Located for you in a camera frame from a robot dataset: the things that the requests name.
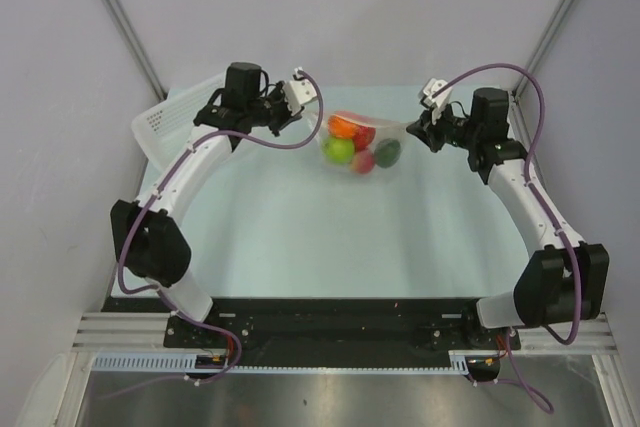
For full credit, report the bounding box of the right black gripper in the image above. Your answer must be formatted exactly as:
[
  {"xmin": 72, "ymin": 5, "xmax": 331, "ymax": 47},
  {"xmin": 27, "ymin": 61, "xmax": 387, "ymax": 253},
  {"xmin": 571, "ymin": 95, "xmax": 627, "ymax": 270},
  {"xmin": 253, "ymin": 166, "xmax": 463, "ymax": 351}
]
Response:
[{"xmin": 408, "ymin": 99, "xmax": 481, "ymax": 154}]

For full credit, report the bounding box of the dark green lime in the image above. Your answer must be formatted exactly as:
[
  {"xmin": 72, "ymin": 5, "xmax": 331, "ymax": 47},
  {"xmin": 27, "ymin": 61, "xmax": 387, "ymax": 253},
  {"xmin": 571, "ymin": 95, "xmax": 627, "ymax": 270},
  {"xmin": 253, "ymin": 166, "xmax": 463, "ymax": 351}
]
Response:
[{"xmin": 374, "ymin": 138, "xmax": 402, "ymax": 168}]

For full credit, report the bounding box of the red apple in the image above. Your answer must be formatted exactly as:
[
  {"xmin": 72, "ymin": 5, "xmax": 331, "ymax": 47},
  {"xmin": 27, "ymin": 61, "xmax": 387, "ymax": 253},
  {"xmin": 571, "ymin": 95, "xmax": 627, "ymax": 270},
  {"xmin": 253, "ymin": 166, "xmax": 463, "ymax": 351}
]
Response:
[
  {"xmin": 352, "ymin": 126, "xmax": 376, "ymax": 152},
  {"xmin": 350, "ymin": 149, "xmax": 376, "ymax": 175}
]

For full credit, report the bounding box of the clear dotted zip bag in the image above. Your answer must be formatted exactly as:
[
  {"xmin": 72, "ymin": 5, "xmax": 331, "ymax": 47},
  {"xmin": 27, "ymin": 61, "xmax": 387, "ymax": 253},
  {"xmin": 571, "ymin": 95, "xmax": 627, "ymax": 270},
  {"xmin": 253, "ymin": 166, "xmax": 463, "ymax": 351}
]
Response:
[{"xmin": 303, "ymin": 109, "xmax": 409, "ymax": 180}]

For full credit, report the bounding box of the orange fruit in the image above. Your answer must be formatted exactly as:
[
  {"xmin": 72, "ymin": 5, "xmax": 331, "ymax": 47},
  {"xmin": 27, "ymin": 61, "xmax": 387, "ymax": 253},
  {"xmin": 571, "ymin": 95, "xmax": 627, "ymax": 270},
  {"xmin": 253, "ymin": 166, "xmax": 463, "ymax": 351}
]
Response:
[{"xmin": 327, "ymin": 115, "xmax": 359, "ymax": 139}]

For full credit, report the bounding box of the light green apple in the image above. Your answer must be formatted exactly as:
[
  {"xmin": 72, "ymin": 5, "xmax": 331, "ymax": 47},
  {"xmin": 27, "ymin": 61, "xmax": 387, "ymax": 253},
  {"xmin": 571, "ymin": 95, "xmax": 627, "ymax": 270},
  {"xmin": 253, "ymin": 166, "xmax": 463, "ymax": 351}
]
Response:
[{"xmin": 322, "ymin": 137, "xmax": 355, "ymax": 165}]

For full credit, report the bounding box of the white plastic basket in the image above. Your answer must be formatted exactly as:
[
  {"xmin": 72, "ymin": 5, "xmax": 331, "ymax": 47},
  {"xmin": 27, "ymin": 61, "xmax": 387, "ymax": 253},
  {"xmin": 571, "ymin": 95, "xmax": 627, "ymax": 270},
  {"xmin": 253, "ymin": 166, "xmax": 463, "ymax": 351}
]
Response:
[{"xmin": 131, "ymin": 73, "xmax": 225, "ymax": 171}]

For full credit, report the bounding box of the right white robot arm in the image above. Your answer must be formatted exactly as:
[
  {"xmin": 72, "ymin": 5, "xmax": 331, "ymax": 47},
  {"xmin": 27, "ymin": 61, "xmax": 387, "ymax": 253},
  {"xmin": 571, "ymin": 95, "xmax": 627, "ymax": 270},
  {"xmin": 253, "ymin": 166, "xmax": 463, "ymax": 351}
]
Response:
[{"xmin": 406, "ymin": 79, "xmax": 610, "ymax": 348}]

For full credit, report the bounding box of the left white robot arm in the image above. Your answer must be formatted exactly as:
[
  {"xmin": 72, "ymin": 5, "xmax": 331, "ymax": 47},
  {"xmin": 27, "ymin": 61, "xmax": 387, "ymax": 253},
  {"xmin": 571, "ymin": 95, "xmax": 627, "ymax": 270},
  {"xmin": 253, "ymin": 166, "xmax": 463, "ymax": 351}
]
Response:
[{"xmin": 110, "ymin": 62, "xmax": 317, "ymax": 347}]

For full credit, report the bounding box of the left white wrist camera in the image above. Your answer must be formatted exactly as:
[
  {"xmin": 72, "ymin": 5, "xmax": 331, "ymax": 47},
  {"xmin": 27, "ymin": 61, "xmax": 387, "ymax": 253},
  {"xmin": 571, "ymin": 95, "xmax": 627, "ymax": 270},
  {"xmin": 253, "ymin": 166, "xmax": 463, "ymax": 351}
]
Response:
[{"xmin": 283, "ymin": 67, "xmax": 318, "ymax": 115}]

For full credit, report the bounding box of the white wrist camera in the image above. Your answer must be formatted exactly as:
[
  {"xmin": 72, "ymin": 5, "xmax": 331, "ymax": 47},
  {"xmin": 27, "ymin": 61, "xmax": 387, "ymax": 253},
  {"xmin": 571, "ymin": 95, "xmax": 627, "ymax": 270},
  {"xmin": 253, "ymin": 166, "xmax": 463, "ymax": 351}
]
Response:
[
  {"xmin": 283, "ymin": 67, "xmax": 318, "ymax": 115},
  {"xmin": 418, "ymin": 78, "xmax": 452, "ymax": 125}
]

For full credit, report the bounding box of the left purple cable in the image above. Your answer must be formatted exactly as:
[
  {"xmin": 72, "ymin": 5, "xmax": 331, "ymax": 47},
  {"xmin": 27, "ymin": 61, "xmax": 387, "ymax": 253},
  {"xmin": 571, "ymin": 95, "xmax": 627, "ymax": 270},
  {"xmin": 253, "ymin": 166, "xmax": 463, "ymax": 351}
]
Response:
[{"xmin": 115, "ymin": 66, "xmax": 324, "ymax": 388}]

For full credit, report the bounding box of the purple cable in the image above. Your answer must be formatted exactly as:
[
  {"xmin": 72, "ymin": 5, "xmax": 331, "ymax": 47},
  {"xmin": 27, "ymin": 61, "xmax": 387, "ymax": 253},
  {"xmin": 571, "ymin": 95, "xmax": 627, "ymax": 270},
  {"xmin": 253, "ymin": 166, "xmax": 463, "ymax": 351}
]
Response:
[
  {"xmin": 427, "ymin": 62, "xmax": 584, "ymax": 416},
  {"xmin": 115, "ymin": 66, "xmax": 324, "ymax": 388}
]

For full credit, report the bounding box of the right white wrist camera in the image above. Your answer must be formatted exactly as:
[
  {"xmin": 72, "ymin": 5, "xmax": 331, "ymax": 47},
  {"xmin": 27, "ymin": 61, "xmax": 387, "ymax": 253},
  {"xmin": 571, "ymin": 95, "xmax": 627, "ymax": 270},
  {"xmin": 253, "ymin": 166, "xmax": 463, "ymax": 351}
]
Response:
[{"xmin": 418, "ymin": 78, "xmax": 452, "ymax": 125}]

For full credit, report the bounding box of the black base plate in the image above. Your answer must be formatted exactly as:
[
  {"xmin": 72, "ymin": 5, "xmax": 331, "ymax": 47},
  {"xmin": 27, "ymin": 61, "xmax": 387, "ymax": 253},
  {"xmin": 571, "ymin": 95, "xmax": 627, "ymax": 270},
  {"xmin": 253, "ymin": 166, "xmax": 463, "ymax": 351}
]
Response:
[{"xmin": 102, "ymin": 296, "xmax": 584, "ymax": 368}]

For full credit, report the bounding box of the white slotted cable duct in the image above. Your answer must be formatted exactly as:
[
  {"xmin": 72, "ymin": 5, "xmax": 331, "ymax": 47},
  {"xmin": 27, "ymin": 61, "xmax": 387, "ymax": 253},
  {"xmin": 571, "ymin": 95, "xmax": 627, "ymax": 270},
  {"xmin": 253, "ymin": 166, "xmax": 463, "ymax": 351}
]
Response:
[{"xmin": 93, "ymin": 353, "xmax": 468, "ymax": 375}]

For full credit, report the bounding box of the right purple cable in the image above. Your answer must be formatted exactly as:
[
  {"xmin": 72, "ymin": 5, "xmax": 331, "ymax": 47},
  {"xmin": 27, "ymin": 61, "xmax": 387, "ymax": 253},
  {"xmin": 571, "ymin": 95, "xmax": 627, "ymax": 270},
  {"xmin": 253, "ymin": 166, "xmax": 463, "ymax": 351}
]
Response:
[{"xmin": 427, "ymin": 62, "xmax": 584, "ymax": 416}]

